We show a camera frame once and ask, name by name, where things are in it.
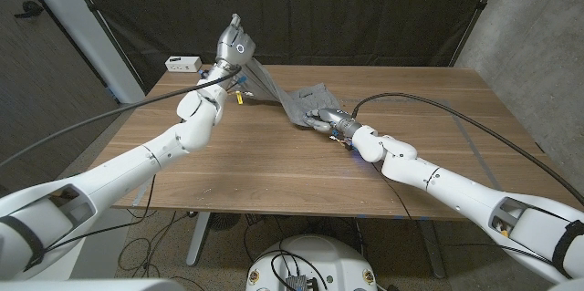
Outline grey fabric shorts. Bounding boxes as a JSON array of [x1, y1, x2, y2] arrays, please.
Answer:
[[240, 57, 344, 129]]

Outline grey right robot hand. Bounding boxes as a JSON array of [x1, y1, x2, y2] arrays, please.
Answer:
[[303, 107, 364, 140]]

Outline white door frame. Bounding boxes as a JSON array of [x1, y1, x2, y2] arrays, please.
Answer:
[[13, 0, 146, 105]]

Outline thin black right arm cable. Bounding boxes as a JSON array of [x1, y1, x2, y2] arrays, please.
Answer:
[[370, 162, 412, 220]]

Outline white power strip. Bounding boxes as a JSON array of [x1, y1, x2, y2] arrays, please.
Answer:
[[164, 56, 203, 74]]

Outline grey torso electronics box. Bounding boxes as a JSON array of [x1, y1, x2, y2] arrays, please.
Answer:
[[285, 275, 320, 291]]

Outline black backdrop curtain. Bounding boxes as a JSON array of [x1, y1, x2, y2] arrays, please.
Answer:
[[68, 0, 507, 94]]

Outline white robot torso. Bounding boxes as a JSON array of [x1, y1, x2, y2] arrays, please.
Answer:
[[245, 234, 379, 291]]

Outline black backdrop stand pole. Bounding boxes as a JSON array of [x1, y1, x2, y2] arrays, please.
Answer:
[[58, 0, 148, 95], [448, 0, 507, 68]]

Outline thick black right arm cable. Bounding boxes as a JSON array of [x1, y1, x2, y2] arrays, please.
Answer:
[[350, 92, 584, 208]]

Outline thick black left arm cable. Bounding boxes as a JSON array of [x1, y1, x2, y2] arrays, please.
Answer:
[[0, 66, 243, 168]]

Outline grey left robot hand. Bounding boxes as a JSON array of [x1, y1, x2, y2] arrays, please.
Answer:
[[214, 13, 256, 73]]

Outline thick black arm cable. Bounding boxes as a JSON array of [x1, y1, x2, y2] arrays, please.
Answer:
[[350, 92, 584, 208], [0, 66, 243, 168]]

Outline grey table leg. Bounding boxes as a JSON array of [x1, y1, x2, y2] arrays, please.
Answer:
[[417, 217, 447, 279], [185, 212, 212, 267]]

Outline black door handle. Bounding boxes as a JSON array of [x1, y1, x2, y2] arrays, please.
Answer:
[[13, 0, 45, 20]]

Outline dark wooden door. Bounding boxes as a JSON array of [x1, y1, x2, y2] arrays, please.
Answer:
[[0, 0, 123, 196]]

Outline dark round grille object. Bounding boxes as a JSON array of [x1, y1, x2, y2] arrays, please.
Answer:
[[208, 212, 242, 232]]

